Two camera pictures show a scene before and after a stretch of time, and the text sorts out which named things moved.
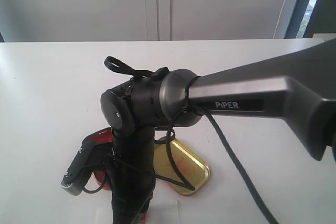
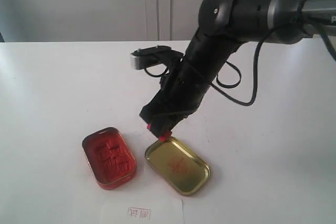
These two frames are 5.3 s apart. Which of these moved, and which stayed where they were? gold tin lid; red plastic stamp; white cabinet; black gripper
Moved: red plastic stamp; black gripper
Stayed: white cabinet; gold tin lid
